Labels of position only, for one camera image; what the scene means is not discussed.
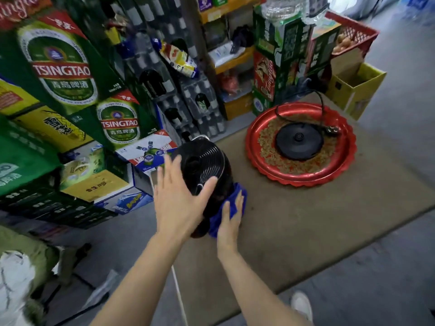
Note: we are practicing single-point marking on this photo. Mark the person's left hand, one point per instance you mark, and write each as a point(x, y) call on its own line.
point(176, 207)

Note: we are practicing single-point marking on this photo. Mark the person's right hand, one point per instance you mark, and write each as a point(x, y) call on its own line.
point(228, 234)

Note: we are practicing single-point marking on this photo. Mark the person's right thumb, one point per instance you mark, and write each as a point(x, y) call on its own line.
point(224, 213)

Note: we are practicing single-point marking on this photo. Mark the person's left thumb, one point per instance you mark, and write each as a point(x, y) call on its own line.
point(206, 191)

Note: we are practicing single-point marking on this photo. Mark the person's left middle finger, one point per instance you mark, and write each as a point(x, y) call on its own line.
point(168, 173)

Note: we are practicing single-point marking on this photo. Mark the blue cleaning cloth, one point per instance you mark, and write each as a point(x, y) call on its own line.
point(234, 200)

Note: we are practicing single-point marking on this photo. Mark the black electric fan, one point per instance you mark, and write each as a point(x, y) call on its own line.
point(204, 162)

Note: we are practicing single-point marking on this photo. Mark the person's left forearm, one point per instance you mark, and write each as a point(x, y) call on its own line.
point(142, 285)

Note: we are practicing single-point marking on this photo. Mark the person's right forearm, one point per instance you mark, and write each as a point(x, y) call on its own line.
point(255, 291)

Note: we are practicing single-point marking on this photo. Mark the white and blue beer carton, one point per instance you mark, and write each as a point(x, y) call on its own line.
point(151, 149)

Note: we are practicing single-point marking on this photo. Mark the red round tray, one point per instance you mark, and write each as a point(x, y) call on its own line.
point(265, 166)

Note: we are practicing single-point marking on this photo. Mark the small green beer carton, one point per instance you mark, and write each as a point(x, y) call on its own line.
point(119, 122)

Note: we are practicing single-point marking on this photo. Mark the flat yellow carton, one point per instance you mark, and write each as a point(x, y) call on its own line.
point(95, 186)

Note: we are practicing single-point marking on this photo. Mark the green and yellow carton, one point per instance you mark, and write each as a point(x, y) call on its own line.
point(81, 166)

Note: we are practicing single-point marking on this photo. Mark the stack of grey bottle packs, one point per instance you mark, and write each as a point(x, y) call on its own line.
point(153, 81)

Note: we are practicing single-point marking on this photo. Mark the black kettle base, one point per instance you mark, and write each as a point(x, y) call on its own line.
point(299, 140)

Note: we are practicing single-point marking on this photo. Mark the red bag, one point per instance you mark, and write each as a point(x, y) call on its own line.
point(228, 84)

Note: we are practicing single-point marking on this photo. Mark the yellow snack packet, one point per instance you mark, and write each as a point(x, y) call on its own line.
point(178, 59)

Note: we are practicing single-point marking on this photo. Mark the person's white shoe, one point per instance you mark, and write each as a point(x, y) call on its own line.
point(301, 305)

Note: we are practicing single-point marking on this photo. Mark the stack of dark green cartons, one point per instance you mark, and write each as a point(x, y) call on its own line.
point(51, 207)

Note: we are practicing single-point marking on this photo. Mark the yellow drink carton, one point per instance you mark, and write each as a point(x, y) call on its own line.
point(51, 128)

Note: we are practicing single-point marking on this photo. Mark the red printed carton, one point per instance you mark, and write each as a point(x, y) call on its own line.
point(264, 76)

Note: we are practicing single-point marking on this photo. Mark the orange metal shelf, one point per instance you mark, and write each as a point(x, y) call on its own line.
point(234, 61)

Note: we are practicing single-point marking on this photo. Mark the white packet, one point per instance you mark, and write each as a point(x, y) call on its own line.
point(224, 54)

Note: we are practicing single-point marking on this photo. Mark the clear plastic wrapper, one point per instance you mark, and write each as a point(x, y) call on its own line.
point(102, 288)

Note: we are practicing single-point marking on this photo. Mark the light green carton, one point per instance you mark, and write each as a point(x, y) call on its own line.
point(20, 159)

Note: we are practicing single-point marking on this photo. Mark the large green beer carton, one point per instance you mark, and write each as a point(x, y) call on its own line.
point(61, 64)

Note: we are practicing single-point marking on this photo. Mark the green seat cushion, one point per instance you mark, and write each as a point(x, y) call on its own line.
point(37, 254)

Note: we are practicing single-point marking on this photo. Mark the black bag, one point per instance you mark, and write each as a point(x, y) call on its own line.
point(243, 37)

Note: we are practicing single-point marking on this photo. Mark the green drink carton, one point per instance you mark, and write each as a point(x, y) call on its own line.
point(282, 40)

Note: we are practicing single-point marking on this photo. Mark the green carton with white print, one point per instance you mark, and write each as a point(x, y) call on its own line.
point(321, 50)

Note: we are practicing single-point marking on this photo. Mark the open yellow cardboard box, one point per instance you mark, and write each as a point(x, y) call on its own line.
point(360, 88)

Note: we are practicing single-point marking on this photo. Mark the white plastic bag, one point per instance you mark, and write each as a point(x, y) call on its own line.
point(15, 285)

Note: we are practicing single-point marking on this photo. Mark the clear water bottle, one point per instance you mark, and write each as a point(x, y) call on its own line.
point(282, 6)

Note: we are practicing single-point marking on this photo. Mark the pile of brown eggs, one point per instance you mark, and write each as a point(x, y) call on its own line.
point(342, 43)

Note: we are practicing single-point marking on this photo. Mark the red plastic crate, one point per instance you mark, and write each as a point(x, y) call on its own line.
point(360, 32)

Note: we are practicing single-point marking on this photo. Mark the blue water bottle pack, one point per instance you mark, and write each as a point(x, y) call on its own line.
point(418, 6)

